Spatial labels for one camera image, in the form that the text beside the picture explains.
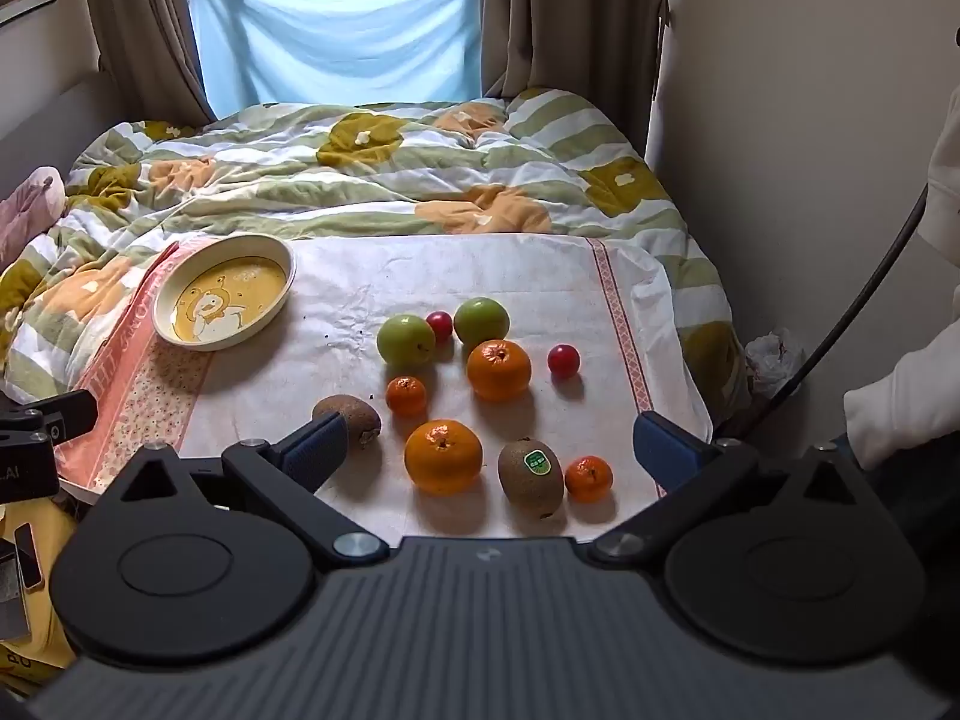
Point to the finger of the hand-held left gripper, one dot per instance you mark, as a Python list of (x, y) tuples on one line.
[(67, 412)]

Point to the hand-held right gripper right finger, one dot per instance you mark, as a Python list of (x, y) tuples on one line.
[(664, 450)]

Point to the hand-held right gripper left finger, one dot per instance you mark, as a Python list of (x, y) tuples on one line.
[(319, 450)]

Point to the plain brown kiwi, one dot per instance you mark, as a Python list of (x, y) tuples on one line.
[(356, 412)]

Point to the small tangerine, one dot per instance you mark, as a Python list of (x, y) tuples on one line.
[(589, 478), (406, 395)]

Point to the kiwi with green sticker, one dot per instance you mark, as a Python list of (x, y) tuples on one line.
[(531, 484)]

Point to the green apple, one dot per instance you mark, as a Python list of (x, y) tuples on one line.
[(405, 341), (481, 321)]

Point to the yellow cartoon bowl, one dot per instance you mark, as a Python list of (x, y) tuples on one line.
[(225, 300)]

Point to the large orange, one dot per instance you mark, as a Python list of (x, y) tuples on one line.
[(442, 456), (499, 369)]

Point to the small red fruit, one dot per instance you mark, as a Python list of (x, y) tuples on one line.
[(563, 360), (441, 325)]

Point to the white plastic bag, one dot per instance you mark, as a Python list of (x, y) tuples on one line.
[(772, 360)]

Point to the yellow cardboard box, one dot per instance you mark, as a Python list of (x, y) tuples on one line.
[(22, 660)]

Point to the pink plush pillow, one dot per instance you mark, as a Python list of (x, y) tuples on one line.
[(26, 214)]

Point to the white cloth with pink border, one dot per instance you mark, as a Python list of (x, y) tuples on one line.
[(450, 270)]

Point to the striped floral quilt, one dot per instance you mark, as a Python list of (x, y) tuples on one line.
[(375, 165)]

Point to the grey headboard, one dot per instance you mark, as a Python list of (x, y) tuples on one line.
[(52, 120)]

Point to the brown curtain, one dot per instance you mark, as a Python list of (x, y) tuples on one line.
[(570, 7), (142, 15)]

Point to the light blue window cloth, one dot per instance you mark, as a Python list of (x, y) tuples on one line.
[(337, 30)]

